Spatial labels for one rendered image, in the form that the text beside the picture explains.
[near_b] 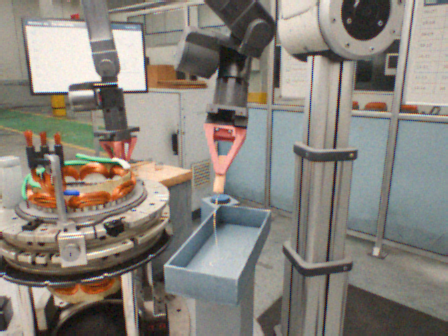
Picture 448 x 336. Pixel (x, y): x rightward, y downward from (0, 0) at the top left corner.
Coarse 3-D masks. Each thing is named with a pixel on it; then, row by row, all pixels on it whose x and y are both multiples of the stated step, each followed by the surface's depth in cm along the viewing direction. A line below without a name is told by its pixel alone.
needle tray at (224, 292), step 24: (216, 216) 68; (240, 216) 70; (264, 216) 68; (192, 240) 57; (240, 240) 64; (264, 240) 63; (168, 264) 49; (192, 264) 56; (216, 264) 56; (240, 264) 56; (168, 288) 49; (192, 288) 48; (216, 288) 46; (240, 288) 47; (216, 312) 57; (240, 312) 55
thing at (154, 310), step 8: (144, 288) 75; (152, 288) 75; (144, 296) 72; (152, 296) 72; (144, 304) 70; (152, 304) 71; (160, 304) 75; (144, 312) 71; (152, 312) 71; (160, 312) 73; (152, 320) 72; (160, 320) 72
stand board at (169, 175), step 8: (136, 168) 98; (144, 168) 98; (152, 168) 98; (168, 168) 98; (176, 168) 98; (136, 176) 90; (144, 176) 90; (152, 176) 90; (160, 176) 90; (168, 176) 90; (176, 176) 91; (184, 176) 93; (192, 176) 96; (168, 184) 89
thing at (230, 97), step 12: (216, 84) 56; (228, 84) 54; (240, 84) 55; (216, 96) 55; (228, 96) 54; (240, 96) 55; (216, 108) 52; (228, 108) 51; (240, 108) 51; (228, 120) 56
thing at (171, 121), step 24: (144, 96) 309; (168, 96) 288; (192, 96) 291; (144, 120) 316; (168, 120) 294; (192, 120) 296; (144, 144) 323; (168, 144) 300; (192, 144) 301; (216, 144) 326; (192, 168) 304; (192, 192) 311; (192, 216) 319
